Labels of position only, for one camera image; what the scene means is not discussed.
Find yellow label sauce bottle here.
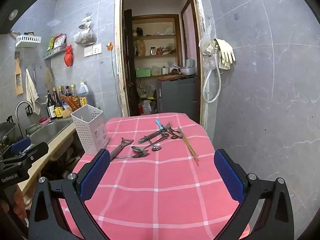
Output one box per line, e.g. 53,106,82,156
52,87,64,119

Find oil jug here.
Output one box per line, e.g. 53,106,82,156
79,81,88,105

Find metal faucet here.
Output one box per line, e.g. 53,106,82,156
15,100,33,138

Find bag of dried goods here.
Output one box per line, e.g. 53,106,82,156
73,27,97,46

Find dark pump bottle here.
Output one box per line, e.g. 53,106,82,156
47,90,57,119

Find pink checked tablecloth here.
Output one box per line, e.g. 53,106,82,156
59,112,250,240

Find person's left hand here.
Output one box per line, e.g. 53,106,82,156
12,184,27,222

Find steel sink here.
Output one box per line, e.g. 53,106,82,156
26,120,73,146

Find beige hanging towel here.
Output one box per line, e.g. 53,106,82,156
25,69,40,114

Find dark wooden door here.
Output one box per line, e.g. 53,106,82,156
124,9,137,117

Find grey cabinet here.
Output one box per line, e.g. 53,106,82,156
156,76,198,117

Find wooden door frame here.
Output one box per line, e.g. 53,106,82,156
115,0,209,128

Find red plastic bag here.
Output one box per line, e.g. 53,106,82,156
64,45,73,67

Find red packet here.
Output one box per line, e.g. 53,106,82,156
54,33,67,48

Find metal bottle opener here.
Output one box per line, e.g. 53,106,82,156
109,138,134,161

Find small clear plastic bag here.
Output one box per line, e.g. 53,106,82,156
79,14,92,29

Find long-handled silver spoon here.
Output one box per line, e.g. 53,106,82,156
114,150,150,159

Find grey wall rack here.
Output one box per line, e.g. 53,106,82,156
44,44,67,59

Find orange packet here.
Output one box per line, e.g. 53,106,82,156
61,94,81,112

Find metal tongs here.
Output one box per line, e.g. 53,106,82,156
138,129,165,144

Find cream rubber gloves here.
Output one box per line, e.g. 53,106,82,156
214,39,236,70

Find wooden shelf unit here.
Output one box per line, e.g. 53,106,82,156
131,15,182,80

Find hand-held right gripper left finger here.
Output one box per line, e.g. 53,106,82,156
28,149,111,240

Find power cable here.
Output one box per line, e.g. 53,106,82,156
111,50,118,110

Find metal pot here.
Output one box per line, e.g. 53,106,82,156
179,65,195,76

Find wooden grater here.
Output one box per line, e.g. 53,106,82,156
14,52,24,96

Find black range hood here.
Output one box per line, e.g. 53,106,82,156
0,0,62,34

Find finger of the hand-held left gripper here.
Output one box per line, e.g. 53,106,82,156
14,142,49,165
10,137,32,153

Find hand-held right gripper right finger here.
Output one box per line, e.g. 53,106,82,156
214,149,295,240

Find white hose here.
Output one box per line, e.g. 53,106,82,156
202,44,222,103

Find white perforated utensil holder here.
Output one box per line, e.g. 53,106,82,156
71,104,109,155

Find white wall basket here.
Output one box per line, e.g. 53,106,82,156
15,34,42,48

